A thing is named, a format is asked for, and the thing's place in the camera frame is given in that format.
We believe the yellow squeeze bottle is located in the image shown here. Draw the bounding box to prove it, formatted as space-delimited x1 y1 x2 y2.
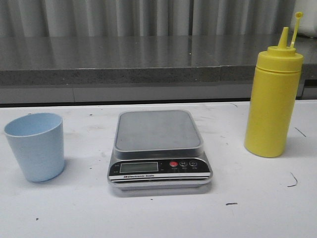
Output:
244 12 304 158

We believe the light blue plastic cup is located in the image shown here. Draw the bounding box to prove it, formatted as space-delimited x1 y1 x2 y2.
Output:
4 113 65 182

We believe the silver electronic kitchen scale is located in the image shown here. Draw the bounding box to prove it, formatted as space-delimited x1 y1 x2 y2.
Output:
107 110 213 190

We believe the grey stone counter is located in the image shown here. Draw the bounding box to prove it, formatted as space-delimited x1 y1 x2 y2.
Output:
0 33 317 104

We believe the grey pleated curtain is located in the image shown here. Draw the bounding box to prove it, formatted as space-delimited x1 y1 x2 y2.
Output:
0 0 317 38

